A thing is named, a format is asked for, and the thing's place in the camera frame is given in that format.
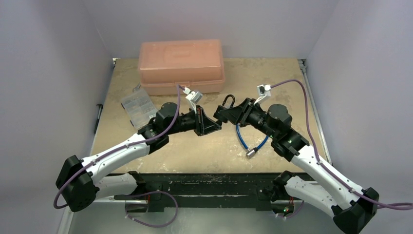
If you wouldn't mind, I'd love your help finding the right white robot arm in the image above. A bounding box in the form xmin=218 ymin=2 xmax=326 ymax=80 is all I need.
xmin=214 ymin=98 xmax=379 ymax=234

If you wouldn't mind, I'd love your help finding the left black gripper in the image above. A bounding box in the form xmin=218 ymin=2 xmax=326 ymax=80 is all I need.
xmin=166 ymin=104 xmax=220 ymax=136

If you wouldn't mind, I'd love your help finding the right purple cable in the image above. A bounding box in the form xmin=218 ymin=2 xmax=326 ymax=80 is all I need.
xmin=270 ymin=79 xmax=413 ymax=211

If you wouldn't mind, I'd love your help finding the black padlock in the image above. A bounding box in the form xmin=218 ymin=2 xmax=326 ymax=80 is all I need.
xmin=222 ymin=94 xmax=236 ymax=109

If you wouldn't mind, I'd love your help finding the clear plastic parts box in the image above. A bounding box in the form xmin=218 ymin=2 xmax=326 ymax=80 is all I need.
xmin=121 ymin=89 xmax=158 ymax=129

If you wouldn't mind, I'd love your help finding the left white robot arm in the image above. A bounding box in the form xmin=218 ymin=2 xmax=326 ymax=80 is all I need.
xmin=54 ymin=102 xmax=222 ymax=212

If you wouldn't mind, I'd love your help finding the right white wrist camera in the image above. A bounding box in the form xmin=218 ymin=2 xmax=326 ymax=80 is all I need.
xmin=254 ymin=84 xmax=272 ymax=105

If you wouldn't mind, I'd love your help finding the blue cable lock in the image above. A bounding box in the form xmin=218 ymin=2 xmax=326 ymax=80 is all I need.
xmin=235 ymin=124 xmax=269 ymax=159

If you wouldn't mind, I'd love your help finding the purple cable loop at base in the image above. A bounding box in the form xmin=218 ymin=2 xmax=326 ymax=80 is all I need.
xmin=124 ymin=190 xmax=180 ymax=229

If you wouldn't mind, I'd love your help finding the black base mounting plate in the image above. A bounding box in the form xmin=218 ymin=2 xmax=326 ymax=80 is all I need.
xmin=114 ymin=173 xmax=291 ymax=212

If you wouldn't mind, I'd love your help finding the black tool beside table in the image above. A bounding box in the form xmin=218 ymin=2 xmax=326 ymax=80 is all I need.
xmin=94 ymin=103 xmax=103 ymax=134

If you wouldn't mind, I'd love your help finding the orange plastic toolbox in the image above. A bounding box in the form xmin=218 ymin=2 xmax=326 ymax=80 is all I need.
xmin=138 ymin=39 xmax=225 ymax=95

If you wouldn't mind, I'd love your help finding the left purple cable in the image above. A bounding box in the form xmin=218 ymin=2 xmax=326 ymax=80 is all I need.
xmin=53 ymin=84 xmax=186 ymax=210

